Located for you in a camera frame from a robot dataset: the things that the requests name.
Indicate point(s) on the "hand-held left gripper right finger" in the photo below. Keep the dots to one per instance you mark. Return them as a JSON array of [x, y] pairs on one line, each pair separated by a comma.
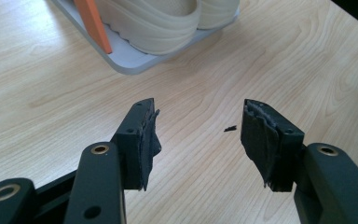
[[276, 146]]

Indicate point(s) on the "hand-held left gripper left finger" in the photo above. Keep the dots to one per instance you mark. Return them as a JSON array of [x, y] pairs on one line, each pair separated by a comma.
[[133, 149]]

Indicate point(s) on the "white shoe rack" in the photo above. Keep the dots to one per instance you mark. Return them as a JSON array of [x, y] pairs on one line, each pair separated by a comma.
[[130, 63]]

